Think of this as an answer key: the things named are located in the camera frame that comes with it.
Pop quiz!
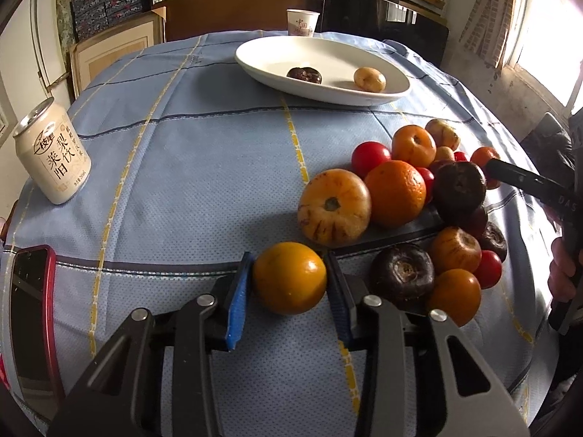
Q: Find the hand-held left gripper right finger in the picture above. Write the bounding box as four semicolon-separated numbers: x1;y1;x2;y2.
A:
324;252;531;437

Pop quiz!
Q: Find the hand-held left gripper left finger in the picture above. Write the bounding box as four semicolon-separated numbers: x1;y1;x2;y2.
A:
48;251;253;437

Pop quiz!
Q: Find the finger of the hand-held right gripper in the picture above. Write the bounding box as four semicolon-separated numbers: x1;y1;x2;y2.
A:
485;158;547;196

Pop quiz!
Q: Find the small orange fruit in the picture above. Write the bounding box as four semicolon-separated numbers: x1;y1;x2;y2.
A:
470;146;502;190

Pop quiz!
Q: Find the yellow-orange round orange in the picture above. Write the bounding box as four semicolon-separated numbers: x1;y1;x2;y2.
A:
253;242;328;316

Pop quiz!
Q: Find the dark purple plum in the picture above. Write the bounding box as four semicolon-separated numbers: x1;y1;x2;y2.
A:
458;207;489;238

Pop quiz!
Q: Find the orange persimmon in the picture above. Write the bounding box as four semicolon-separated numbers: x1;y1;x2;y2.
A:
392;125;437;168

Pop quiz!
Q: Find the white oval plate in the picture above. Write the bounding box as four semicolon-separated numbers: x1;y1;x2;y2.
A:
234;36;411;106

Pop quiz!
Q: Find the person's right hand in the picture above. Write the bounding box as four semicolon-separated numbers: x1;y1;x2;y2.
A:
549;236;583;303

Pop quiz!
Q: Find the dark cloth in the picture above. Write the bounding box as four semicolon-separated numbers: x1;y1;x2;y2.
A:
521;113;575;183

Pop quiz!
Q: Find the large dark brown mangosteen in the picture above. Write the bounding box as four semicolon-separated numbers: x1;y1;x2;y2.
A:
370;243;435;312

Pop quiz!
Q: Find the striped yellow-brown fruit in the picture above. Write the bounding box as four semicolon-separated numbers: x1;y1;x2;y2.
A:
425;119;461;151

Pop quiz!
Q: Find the spotted orange fruit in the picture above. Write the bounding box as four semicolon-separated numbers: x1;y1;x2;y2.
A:
429;227;482;275

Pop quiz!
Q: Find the large striped yellow fruit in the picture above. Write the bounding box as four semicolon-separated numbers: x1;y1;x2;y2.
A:
298;169;372;244

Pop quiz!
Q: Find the smooth orange fruit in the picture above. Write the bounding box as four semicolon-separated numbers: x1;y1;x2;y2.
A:
427;268;482;327

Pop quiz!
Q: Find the large deep orange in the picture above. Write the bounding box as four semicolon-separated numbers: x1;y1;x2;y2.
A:
365;160;427;229

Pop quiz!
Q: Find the blue checked tablecloth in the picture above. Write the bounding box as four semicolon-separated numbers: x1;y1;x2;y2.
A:
0;29;566;437

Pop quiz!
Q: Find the window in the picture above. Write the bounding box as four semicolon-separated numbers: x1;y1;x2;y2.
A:
503;0;583;112

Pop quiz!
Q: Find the pale yellow round fruit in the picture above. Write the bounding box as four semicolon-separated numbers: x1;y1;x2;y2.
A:
354;67;387;92

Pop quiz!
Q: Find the black glossy panel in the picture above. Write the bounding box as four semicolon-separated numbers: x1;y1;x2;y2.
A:
321;0;449;67

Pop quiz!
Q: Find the phone with red case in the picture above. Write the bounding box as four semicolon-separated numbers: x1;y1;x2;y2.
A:
8;245;67;413

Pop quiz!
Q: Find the small dark brown fruit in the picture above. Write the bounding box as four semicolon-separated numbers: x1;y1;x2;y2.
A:
286;67;322;85

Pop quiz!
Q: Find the cream drink can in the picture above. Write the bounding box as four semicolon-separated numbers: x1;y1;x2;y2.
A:
13;98;92;205

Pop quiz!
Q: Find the white paper cup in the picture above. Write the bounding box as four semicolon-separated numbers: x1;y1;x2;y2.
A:
286;9;320;37

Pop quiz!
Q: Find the brown wooden cabinet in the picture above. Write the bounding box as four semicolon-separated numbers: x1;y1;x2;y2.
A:
152;0;329;43

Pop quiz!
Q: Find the stack of blue patterned boxes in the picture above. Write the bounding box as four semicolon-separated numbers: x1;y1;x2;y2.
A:
70;0;149;41

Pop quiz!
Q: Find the green marbled board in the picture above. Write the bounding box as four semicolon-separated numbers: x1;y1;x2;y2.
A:
55;0;77;58

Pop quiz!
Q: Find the wooden picture frame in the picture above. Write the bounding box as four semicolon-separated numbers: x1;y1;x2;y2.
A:
68;20;165;96

